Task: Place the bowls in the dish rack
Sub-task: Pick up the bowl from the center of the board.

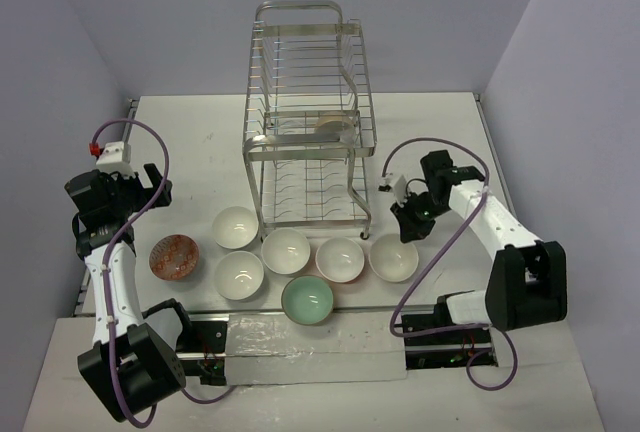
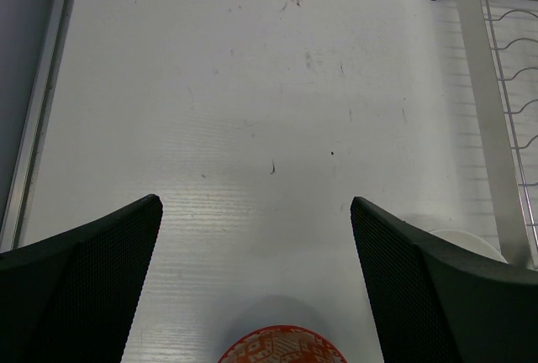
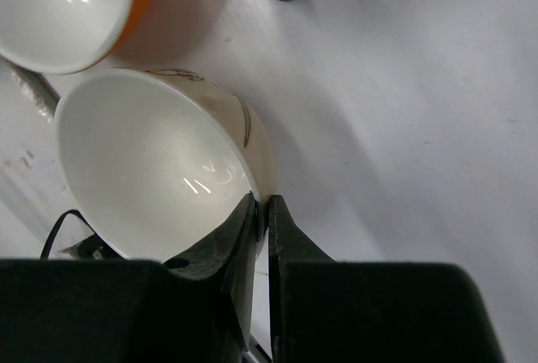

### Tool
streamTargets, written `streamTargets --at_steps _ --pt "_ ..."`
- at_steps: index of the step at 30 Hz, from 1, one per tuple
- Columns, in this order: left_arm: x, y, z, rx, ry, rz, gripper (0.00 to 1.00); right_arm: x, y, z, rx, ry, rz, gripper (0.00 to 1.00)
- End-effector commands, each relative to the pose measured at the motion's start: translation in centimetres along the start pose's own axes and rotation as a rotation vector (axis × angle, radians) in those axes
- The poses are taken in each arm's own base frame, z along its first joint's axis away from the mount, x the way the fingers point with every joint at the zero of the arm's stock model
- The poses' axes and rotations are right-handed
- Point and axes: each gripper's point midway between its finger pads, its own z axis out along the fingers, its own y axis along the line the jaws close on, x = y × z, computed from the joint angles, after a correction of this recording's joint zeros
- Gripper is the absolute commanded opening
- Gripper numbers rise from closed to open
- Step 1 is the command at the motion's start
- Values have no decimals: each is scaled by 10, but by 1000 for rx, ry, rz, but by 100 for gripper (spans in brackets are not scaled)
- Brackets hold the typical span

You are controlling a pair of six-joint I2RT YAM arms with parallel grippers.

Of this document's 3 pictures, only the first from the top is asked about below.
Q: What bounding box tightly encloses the white bowl beige outside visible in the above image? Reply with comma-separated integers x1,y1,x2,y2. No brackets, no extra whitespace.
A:
314,111,356,135

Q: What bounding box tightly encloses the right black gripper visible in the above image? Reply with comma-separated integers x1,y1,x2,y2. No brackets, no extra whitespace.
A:
392,190,450,243

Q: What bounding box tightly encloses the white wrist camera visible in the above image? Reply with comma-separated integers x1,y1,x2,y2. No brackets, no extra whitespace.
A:
378,173,408,206
89,141,134,178

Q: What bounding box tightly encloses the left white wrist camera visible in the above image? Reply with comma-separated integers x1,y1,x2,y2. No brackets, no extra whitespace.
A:
89,141,134,178

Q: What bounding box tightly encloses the aluminium table edge rail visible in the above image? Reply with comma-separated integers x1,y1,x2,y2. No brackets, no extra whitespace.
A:
65,118,145,326

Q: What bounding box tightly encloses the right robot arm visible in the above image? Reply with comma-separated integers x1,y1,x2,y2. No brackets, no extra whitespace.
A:
381,150,567,343

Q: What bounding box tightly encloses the steel two-tier dish rack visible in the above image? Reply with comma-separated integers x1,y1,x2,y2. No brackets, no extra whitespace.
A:
242,0,377,239

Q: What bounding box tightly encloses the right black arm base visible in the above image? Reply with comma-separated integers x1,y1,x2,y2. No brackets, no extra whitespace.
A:
394,299,497,370

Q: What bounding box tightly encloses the red patterned bowl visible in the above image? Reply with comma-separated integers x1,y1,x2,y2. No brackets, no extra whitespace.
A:
149,234,200,281

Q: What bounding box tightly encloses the white bowl pink rim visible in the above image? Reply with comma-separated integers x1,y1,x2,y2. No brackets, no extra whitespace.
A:
315,237,365,283

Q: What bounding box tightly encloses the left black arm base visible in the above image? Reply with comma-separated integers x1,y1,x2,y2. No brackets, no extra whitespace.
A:
177,319,228,386

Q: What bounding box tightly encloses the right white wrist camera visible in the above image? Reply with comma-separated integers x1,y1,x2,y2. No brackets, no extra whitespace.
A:
378,173,408,206

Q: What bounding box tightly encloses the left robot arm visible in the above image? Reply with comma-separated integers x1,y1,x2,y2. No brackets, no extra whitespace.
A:
65,163,196,428

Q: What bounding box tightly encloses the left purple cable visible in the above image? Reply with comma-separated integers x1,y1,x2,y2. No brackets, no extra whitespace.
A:
88,118,236,427

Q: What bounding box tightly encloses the pale green bowl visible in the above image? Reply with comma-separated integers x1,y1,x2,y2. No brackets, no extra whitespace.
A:
281,276,334,326

